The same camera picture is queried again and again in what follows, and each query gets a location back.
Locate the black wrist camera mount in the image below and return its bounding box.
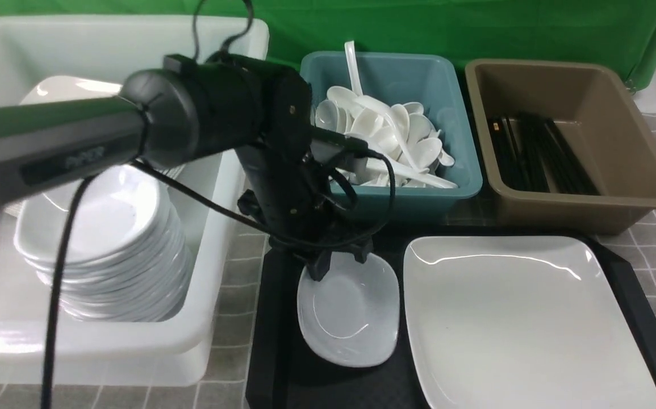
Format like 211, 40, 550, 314
308, 126, 367, 172

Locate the pile of white spoons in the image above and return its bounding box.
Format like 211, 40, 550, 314
310, 86, 458, 189

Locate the stack of white bowls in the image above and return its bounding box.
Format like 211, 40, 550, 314
13, 165, 193, 323

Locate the large white plastic bin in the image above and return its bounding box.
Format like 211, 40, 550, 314
0, 15, 270, 387

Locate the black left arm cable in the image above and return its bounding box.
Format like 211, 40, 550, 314
40, 0, 396, 409

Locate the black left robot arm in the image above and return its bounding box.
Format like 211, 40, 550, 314
0, 51, 375, 280

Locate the green cloth backdrop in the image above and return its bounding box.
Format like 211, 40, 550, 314
0, 1, 656, 105

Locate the small white bowl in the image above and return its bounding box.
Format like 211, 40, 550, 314
296, 253, 401, 368

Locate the upright white spoon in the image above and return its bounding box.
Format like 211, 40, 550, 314
344, 40, 363, 96

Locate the stack of white square plates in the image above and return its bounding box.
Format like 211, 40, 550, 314
4, 76, 186, 216

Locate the brown plastic bin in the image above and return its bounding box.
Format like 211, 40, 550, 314
465, 59, 656, 235

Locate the bundle of black chopsticks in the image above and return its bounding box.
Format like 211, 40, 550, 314
487, 111, 600, 196

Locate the teal plastic bin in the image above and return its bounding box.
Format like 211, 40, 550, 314
299, 51, 484, 222

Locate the large white square plate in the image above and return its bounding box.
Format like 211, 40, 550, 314
403, 236, 656, 408

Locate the black serving tray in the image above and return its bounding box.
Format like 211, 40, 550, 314
245, 225, 656, 408

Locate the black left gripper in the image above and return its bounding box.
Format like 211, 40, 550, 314
235, 128, 374, 282

